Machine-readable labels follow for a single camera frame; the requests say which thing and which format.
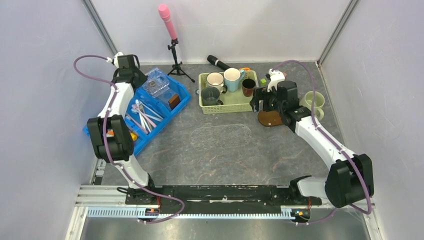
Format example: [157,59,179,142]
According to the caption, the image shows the pale green ribbed mug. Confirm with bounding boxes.
[299,91,326,121]

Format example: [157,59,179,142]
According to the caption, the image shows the clear textured toothbrush holder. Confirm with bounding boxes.
[142,67,172,101]

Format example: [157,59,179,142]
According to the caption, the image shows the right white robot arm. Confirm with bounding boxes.
[249,81,374,208]

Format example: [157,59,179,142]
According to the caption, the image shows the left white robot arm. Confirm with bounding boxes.
[86,52,157,204]

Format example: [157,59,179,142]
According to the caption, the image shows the brown oval wooden tray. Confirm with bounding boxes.
[257,110,283,127]

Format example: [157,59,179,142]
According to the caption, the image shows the clear oval acrylic tray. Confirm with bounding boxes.
[189,123,252,151]

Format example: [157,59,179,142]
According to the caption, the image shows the green cube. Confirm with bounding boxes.
[259,78,267,86]

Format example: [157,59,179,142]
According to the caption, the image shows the dark brown cup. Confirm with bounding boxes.
[242,78,256,97]

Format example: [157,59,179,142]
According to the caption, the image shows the pale green plastic basket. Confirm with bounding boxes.
[198,70,259,114]

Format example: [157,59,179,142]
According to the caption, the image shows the light blue mug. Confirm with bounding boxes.
[223,68,246,93]

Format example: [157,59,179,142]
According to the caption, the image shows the blue plastic divided bin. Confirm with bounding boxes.
[84,67,191,159]

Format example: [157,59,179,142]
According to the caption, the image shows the dark grey mug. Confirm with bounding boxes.
[200,86,224,106]

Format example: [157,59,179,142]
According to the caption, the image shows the cream mug brown rim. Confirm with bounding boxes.
[206,72,228,94]

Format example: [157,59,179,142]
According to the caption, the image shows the black mini tripod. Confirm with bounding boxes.
[167,38,196,83]

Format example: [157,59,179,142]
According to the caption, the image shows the brown soap block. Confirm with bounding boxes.
[168,94,181,110]

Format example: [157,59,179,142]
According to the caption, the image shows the black microphone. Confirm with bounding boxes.
[206,55,231,71]

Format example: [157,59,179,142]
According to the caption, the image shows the yellow tube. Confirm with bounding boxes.
[130,131,138,142]

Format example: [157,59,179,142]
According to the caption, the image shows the pink microphone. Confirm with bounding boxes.
[158,3,178,41]

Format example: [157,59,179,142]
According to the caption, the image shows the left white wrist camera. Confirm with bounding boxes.
[106,51,124,68]

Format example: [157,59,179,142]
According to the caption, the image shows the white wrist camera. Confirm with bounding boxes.
[267,68,287,92]
[106,51,124,68]

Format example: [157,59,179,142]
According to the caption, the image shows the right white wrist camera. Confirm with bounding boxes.
[267,68,287,92]

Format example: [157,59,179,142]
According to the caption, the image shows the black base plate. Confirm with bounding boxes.
[117,185,322,214]

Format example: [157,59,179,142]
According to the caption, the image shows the white comb cable duct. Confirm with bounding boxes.
[86,206,295,220]

